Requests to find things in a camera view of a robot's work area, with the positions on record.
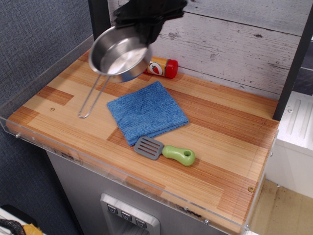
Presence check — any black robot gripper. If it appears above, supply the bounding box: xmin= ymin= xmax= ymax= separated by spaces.
xmin=113 ymin=0 xmax=187 ymax=46

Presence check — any stainless steel pot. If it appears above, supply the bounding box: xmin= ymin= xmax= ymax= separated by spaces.
xmin=78 ymin=26 xmax=152 ymax=118

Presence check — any blue folded cloth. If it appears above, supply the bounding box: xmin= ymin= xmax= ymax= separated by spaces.
xmin=107 ymin=81 xmax=189 ymax=146

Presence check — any red toy sauce bottle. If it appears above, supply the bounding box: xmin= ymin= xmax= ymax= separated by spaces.
xmin=144 ymin=56 xmax=179 ymax=79

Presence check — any grey green toy spatula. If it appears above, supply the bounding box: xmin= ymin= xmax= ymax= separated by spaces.
xmin=134 ymin=136 xmax=196 ymax=166

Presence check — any clear acrylic table guard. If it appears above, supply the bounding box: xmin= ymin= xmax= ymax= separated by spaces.
xmin=0 ymin=46 xmax=279 ymax=235

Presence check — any grey toy fridge cabinet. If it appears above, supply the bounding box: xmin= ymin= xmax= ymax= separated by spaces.
xmin=48 ymin=152 xmax=223 ymax=235

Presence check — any silver dispenser panel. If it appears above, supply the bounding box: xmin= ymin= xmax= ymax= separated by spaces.
xmin=100 ymin=193 xmax=161 ymax=235

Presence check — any white toy sink unit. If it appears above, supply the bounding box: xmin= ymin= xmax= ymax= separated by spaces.
xmin=265 ymin=92 xmax=313 ymax=198

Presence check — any yellow object at corner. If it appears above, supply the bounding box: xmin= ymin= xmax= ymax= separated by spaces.
xmin=22 ymin=224 xmax=45 ymax=235

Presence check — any dark left frame post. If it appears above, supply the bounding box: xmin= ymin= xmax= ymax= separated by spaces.
xmin=88 ymin=0 xmax=111 ymax=41

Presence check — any dark frame post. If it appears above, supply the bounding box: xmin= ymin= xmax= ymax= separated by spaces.
xmin=88 ymin=0 xmax=111 ymax=41
xmin=272 ymin=6 xmax=313 ymax=121

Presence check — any dark right frame post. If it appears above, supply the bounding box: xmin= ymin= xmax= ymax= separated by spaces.
xmin=272 ymin=6 xmax=313 ymax=121

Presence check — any black braided cable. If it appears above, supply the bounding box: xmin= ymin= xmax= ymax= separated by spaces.
xmin=0 ymin=218 xmax=26 ymax=235

